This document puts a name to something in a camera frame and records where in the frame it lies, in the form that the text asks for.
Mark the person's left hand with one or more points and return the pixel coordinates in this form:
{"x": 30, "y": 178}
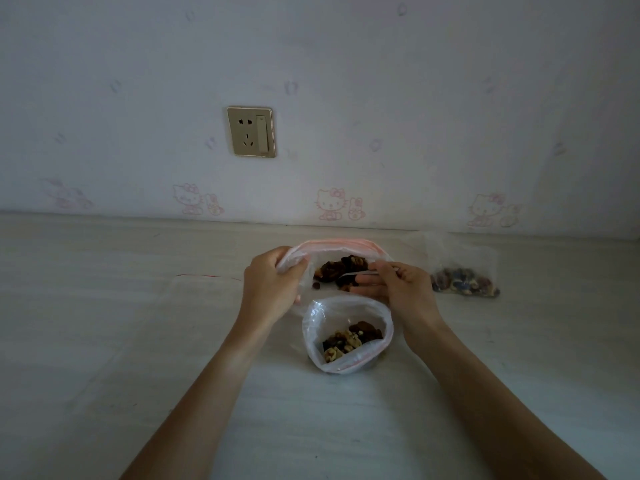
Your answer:
{"x": 267, "y": 289}

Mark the person's right hand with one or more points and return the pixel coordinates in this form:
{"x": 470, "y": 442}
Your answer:
{"x": 412, "y": 299}

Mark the person's left thumb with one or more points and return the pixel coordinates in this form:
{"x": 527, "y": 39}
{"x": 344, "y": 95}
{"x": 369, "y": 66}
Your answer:
{"x": 296, "y": 272}

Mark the person's right thumb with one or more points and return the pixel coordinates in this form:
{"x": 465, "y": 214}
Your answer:
{"x": 372, "y": 291}

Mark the silver metal tweezers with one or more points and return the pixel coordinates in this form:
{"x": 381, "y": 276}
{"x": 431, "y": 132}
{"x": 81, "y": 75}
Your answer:
{"x": 356, "y": 277}

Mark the large clear zip bag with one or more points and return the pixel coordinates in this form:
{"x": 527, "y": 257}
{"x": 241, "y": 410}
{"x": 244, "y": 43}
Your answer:
{"x": 345, "y": 247}

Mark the person's left forearm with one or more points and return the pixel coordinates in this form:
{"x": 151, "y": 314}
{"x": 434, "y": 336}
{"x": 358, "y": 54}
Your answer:
{"x": 210, "y": 399}

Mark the person's right forearm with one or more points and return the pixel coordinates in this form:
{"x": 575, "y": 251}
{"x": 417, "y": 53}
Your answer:
{"x": 495, "y": 409}

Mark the pile of dark dried fruit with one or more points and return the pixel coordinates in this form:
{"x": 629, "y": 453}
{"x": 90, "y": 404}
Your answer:
{"x": 331, "y": 270}

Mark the small clear zip bag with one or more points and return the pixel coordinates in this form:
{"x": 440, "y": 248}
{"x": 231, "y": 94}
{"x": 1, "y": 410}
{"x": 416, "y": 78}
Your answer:
{"x": 320, "y": 314}

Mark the pile of walnuts and fruit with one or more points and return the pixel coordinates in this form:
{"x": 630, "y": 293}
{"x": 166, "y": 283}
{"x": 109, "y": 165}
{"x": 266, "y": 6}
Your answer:
{"x": 350, "y": 339}

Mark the flat empty clear zip bag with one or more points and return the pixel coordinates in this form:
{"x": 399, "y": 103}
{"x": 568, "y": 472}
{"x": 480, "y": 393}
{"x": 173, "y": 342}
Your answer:
{"x": 210, "y": 277}

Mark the pile of mixed nuts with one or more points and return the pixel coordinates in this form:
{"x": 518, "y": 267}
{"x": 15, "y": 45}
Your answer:
{"x": 465, "y": 283}

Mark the clear bag with mixed nuts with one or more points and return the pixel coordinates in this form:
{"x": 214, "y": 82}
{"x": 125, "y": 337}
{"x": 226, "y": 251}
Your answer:
{"x": 462, "y": 259}

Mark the gold wall socket with switch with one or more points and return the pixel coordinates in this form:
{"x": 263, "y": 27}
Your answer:
{"x": 251, "y": 131}

